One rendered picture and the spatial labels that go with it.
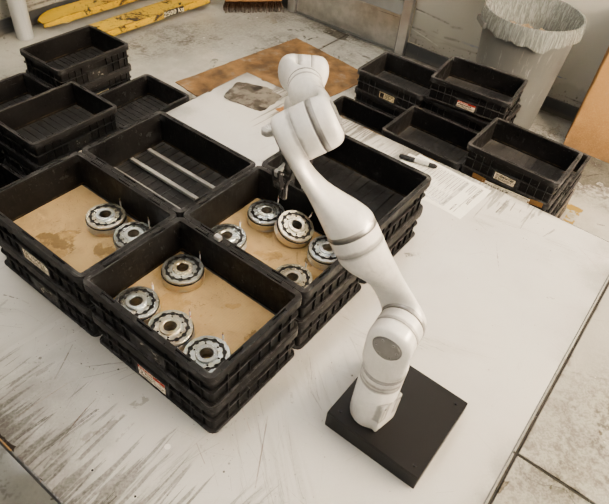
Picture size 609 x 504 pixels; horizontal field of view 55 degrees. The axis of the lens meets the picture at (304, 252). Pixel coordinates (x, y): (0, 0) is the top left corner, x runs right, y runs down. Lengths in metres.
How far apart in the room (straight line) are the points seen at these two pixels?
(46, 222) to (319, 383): 0.83
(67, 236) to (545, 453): 1.76
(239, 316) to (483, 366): 0.63
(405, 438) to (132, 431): 0.60
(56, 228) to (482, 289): 1.19
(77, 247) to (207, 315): 0.41
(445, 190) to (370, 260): 1.08
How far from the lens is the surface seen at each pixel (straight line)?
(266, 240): 1.58
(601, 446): 2.51
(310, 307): 1.41
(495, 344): 1.65
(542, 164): 2.78
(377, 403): 1.26
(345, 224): 0.99
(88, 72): 3.00
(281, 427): 1.39
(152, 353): 1.32
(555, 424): 2.47
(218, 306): 1.42
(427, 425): 1.39
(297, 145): 0.95
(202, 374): 1.18
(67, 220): 1.69
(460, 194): 2.08
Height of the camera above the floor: 1.91
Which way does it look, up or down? 44 degrees down
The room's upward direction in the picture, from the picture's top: 6 degrees clockwise
